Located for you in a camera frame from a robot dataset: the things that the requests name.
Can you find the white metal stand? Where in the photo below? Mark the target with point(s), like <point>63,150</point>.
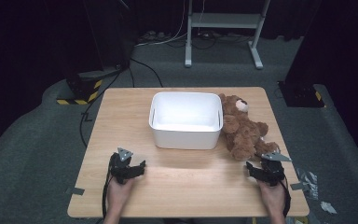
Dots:
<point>225,20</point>

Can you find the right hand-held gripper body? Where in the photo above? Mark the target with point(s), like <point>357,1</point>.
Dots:
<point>272,171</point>

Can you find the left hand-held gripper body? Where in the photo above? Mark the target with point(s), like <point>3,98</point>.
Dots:
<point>121,169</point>

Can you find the person's right hand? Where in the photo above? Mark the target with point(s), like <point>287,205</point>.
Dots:
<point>273,199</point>

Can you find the white plastic bin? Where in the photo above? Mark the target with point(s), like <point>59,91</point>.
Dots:
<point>185,137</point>

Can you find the black stand with striped base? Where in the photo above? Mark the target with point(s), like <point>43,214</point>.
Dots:
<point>84,88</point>
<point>301,95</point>

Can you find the grey tape strip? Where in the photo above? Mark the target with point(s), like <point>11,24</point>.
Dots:
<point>298,186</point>
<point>74,191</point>

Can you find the brown teddy bear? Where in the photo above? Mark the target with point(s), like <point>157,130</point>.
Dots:
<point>244,133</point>

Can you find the white paper scrap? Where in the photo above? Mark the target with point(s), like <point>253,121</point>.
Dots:
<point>327,207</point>

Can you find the crumpled grey tape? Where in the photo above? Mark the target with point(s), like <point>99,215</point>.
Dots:
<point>309,183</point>

